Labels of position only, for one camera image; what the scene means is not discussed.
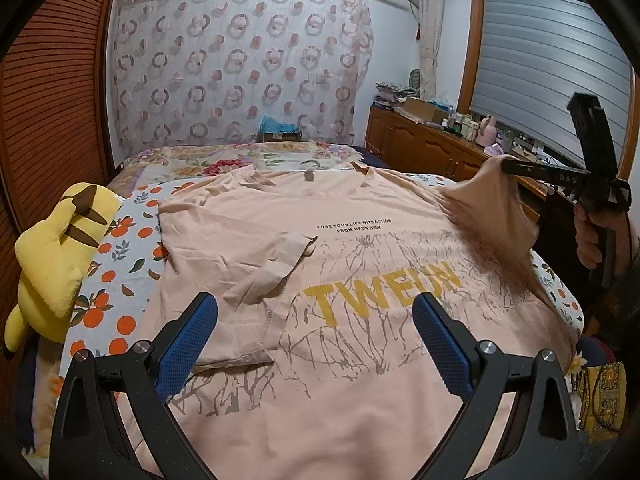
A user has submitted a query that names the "grey window blind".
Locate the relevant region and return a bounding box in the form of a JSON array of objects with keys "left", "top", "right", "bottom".
[{"left": 470, "top": 0, "right": 633, "bottom": 171}]

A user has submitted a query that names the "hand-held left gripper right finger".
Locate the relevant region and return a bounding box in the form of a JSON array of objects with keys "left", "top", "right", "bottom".
[{"left": 412, "top": 291, "right": 581, "bottom": 480}]

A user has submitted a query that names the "yellow plush toy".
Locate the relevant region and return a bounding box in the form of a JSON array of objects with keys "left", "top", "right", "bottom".
[{"left": 4, "top": 182, "right": 123, "bottom": 353}]

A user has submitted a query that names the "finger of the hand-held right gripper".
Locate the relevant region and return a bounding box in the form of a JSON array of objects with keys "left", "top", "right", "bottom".
[{"left": 501, "top": 156, "right": 591, "bottom": 184}]

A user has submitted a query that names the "beige window curtain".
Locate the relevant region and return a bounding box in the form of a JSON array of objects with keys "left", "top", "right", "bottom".
[{"left": 417, "top": 0, "right": 446, "bottom": 103}]

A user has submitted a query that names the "pink printed t-shirt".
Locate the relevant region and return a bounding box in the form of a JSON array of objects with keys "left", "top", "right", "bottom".
[{"left": 117, "top": 157, "right": 581, "bottom": 480}]

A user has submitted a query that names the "pink kettle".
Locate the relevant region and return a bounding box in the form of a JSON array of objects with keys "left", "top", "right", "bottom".
[{"left": 477, "top": 115, "right": 499, "bottom": 148}]

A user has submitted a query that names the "blue item in box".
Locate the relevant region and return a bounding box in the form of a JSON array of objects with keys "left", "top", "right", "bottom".
[{"left": 257, "top": 115, "right": 303, "bottom": 143}]

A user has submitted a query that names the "wooden cabinet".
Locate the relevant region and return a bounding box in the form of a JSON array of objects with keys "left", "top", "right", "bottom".
[{"left": 365, "top": 105, "right": 551, "bottom": 221}]

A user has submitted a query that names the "person's right hand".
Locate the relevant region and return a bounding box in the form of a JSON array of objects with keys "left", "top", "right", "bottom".
[{"left": 573, "top": 204, "right": 608, "bottom": 272}]

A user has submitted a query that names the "cardboard box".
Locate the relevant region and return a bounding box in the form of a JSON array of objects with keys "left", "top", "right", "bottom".
[{"left": 402, "top": 96, "right": 448, "bottom": 123}]

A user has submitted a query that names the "orange fruit print mat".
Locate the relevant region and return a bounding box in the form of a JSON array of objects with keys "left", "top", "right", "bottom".
[{"left": 65, "top": 172, "right": 586, "bottom": 376}]

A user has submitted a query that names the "stack of folded cloths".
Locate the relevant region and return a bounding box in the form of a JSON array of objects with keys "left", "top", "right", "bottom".
[{"left": 375, "top": 80, "right": 418, "bottom": 107}]

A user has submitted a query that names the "circle pattern curtain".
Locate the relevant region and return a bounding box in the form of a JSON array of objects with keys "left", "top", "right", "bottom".
[{"left": 112, "top": 0, "right": 375, "bottom": 148}]

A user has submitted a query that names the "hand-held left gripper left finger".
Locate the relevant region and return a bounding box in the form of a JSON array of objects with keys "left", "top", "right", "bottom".
[{"left": 50, "top": 291, "right": 236, "bottom": 480}]

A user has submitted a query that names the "navy blue blanket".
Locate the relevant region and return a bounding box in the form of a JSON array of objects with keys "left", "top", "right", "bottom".
[{"left": 350, "top": 145, "right": 401, "bottom": 170}]

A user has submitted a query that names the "wooden louvered wardrobe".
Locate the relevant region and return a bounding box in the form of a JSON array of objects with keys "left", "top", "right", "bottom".
[{"left": 0, "top": 0, "right": 123, "bottom": 241}]

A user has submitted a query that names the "yellow patterned bag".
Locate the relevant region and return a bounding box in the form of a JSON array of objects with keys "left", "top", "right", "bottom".
[{"left": 575, "top": 360, "right": 628, "bottom": 433}]

